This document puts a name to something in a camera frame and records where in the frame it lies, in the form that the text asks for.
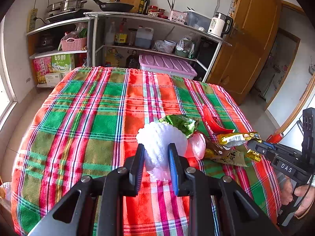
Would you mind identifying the gold snack wrapper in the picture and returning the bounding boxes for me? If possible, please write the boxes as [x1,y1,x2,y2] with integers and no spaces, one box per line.
[204,132,262,167]

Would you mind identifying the white foam fruit net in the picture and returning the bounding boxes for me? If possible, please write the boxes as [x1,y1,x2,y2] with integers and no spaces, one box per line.
[136,122,188,181]

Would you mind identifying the red snack wrapper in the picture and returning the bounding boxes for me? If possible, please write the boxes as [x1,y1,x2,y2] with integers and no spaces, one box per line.
[202,104,234,135]

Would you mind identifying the white kitchen shelf unit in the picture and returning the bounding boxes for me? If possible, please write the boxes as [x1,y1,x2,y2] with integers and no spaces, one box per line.
[26,12,225,82]

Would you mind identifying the person's right hand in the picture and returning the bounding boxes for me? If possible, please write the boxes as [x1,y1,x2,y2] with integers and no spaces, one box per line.
[280,176,314,219]

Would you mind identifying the clear plastic cup red lid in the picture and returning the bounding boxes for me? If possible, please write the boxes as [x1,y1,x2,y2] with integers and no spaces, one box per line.
[185,133,206,160]

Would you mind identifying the brown snack wrapper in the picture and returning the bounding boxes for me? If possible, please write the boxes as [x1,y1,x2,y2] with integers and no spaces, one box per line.
[206,141,231,156]

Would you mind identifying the green snack wrapper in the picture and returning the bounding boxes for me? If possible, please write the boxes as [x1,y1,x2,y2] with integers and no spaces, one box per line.
[158,114,199,138]

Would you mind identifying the plaid tablecloth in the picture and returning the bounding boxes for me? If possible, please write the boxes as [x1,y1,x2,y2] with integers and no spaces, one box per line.
[11,67,281,235]

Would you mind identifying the wooden door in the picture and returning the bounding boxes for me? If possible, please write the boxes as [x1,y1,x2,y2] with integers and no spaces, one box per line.
[207,0,281,105]

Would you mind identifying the pink lidded storage box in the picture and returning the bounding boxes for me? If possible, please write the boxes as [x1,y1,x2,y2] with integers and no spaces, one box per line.
[139,54,197,79]

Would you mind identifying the green and pink carton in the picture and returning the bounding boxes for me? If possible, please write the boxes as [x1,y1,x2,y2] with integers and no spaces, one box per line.
[33,54,75,87]

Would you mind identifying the white electric kettle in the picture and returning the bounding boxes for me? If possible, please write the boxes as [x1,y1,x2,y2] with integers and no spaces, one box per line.
[207,12,234,37]

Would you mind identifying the white plastic jug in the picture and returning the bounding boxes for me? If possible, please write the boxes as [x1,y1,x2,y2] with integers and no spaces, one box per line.
[134,26,154,49]

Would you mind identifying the yellow label sauce bottle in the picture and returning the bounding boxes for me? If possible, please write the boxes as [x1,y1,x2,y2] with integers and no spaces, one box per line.
[114,18,128,46]

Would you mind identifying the pink woven basket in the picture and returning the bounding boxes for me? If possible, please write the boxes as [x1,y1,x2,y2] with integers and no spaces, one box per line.
[60,37,87,51]

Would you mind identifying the clear plastic container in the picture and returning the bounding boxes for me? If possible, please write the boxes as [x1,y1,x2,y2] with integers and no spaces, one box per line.
[185,10,211,32]

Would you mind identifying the pink utensil holder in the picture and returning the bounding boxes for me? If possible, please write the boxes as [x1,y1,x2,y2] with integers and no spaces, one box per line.
[168,10,187,25]

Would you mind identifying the black frying pan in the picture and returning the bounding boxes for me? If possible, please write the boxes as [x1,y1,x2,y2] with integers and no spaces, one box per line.
[92,0,134,12]

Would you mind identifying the steel pot with lid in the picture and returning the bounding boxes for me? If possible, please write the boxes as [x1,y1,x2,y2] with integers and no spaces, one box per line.
[46,0,87,18]

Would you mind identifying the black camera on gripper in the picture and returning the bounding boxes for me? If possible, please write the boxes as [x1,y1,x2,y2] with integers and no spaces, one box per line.
[302,108,314,163]

